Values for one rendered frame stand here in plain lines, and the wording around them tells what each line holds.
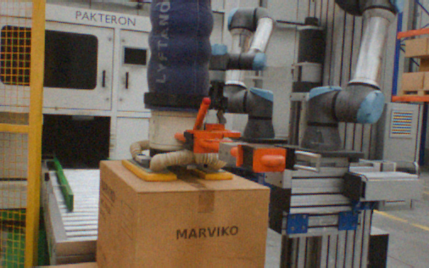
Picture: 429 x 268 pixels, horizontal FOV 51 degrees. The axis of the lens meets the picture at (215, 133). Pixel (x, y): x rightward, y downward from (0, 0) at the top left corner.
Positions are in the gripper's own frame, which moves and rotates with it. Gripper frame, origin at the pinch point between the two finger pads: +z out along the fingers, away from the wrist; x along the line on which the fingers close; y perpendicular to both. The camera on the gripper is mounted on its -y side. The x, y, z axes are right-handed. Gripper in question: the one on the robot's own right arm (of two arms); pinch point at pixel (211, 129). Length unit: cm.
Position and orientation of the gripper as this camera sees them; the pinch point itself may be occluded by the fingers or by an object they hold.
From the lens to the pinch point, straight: 189.3
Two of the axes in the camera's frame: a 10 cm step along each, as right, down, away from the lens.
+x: 9.1, 0.3, 4.1
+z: -0.6, 10.0, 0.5
